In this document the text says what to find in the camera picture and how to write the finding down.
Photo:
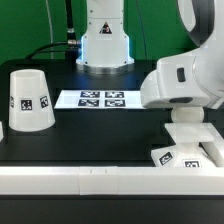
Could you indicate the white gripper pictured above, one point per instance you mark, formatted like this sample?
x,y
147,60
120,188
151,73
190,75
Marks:
x,y
191,79

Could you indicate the white lamp bulb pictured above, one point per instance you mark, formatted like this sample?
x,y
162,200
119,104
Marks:
x,y
187,115

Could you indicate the white lamp base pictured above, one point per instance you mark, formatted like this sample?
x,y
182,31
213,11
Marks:
x,y
188,150

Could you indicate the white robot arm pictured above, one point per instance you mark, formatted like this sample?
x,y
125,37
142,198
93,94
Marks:
x,y
105,45

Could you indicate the white lamp shade cone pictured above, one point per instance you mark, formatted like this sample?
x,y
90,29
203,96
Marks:
x,y
30,107

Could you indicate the white marker sheet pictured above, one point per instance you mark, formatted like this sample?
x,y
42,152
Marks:
x,y
98,99

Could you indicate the white front wall rail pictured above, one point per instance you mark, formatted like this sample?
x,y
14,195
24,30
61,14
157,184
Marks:
x,y
23,180

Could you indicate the white left wall rail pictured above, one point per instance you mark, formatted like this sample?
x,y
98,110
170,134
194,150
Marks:
x,y
1,132

